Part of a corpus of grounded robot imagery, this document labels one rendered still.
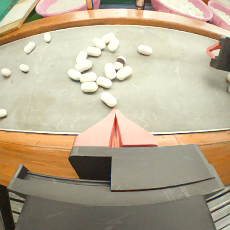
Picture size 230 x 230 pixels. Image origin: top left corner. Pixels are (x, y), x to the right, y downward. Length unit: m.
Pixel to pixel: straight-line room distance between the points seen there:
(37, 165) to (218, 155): 0.33
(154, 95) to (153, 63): 0.08
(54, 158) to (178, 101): 0.26
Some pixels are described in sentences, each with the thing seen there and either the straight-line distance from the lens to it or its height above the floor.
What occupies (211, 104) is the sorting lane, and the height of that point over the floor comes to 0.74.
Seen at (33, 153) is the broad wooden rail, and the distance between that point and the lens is 0.23.
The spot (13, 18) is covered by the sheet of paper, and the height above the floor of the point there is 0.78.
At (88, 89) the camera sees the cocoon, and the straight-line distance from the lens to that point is 0.21.
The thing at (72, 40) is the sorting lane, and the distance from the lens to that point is 0.34.
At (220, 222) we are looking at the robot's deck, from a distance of 0.52.
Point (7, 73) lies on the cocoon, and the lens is 0.38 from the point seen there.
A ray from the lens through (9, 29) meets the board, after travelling 0.52.
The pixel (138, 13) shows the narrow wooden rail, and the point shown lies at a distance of 0.38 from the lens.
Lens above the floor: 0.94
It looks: 77 degrees down
